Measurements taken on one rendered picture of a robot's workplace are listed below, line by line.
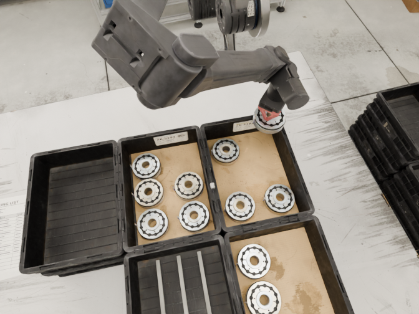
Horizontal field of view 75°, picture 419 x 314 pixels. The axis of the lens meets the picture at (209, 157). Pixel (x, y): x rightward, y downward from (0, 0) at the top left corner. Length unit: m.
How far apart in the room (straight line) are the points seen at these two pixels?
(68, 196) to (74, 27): 2.26
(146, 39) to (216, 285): 0.77
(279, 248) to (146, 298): 0.45
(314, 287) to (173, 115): 0.90
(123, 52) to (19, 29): 3.04
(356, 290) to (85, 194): 1.02
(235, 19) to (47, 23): 2.53
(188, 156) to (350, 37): 2.28
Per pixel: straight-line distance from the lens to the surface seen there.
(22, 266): 1.01
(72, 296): 1.19
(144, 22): 0.37
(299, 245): 1.00
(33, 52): 3.10
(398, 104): 1.93
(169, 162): 1.06
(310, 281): 0.99
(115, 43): 0.39
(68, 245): 1.07
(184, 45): 0.35
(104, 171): 1.11
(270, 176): 1.05
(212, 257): 0.95
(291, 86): 0.71
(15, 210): 1.37
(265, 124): 0.90
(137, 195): 1.00
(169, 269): 0.96
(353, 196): 1.27
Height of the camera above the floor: 1.78
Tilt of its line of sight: 64 degrees down
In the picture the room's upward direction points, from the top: 2 degrees counter-clockwise
